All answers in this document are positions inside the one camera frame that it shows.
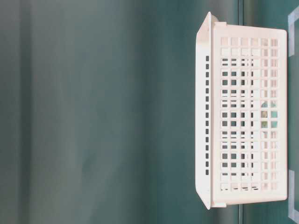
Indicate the white tape corner marker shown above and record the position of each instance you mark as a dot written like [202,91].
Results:
[292,17]
[293,214]

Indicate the white plastic lattice basket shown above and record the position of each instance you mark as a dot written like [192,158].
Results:
[238,67]

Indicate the light blue tape roll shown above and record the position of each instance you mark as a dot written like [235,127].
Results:
[269,114]

